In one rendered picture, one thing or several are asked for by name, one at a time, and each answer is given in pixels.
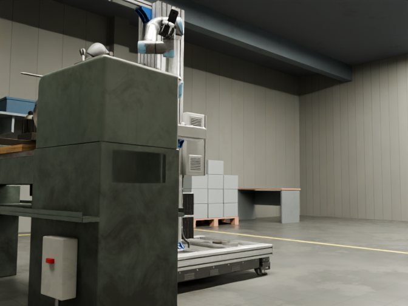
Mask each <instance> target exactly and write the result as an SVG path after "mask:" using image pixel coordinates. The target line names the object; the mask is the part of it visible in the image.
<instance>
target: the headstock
mask: <svg viewBox="0 0 408 306"><path fill-rule="evenodd" d="M178 112H179V76H178V75H175V74H173V73H169V72H165V71H162V70H158V69H154V68H151V67H148V66H143V65H141V64H137V63H133V62H130V61H126V60H123V59H119V58H116V57H112V56H109V55H101V56H98V57H95V58H92V59H89V60H86V61H83V62H81V63H78V64H74V65H72V66H69V67H65V68H63V69H60V70H56V71H54V72H51V73H48V74H45V75H43V76H42V77H41V79H40V81H39V85H38V113H37V128H36V149H38V148H48V147H54V146H64V145H74V144H80V143H90V142H96V141H108V142H114V143H125V144H132V145H143V146H154V147H161V148H172V149H178Z"/></svg>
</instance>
